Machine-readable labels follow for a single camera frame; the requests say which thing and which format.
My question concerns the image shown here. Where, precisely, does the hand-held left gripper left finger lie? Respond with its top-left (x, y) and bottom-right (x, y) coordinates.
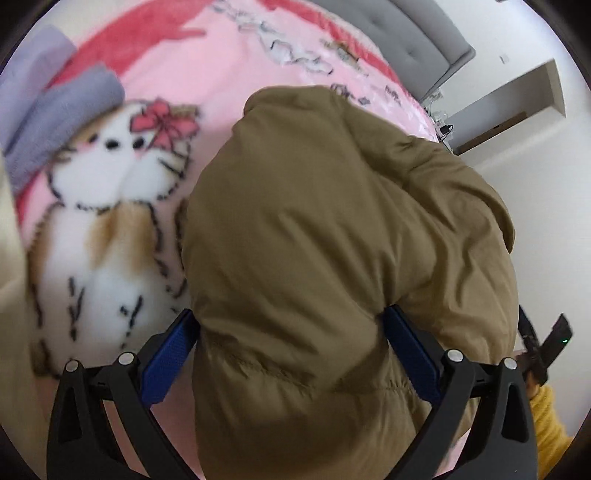
top-left (46, 308), bottom-right (202, 480)

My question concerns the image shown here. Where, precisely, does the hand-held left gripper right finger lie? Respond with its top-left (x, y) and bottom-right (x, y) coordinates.
top-left (382, 305), bottom-right (539, 480)

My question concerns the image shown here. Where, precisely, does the brown padded jacket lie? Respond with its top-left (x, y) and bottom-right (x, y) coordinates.
top-left (178, 85), bottom-right (518, 480)

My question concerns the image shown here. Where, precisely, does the person's right forearm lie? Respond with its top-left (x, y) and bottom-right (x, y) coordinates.
top-left (526, 383), bottom-right (574, 480)

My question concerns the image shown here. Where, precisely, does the lavender cloth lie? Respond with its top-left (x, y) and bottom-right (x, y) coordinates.
top-left (0, 23), bottom-right (126, 195)

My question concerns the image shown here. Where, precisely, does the pink printed blanket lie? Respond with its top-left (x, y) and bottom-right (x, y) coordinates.
top-left (14, 0), bottom-right (439, 480)

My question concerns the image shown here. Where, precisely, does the grey upholstered headboard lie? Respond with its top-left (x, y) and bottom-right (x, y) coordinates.
top-left (314, 0), bottom-right (476, 101)

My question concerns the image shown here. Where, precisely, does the white wall shelf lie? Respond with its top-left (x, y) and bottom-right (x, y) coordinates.
top-left (454, 59), bottom-right (567, 156)

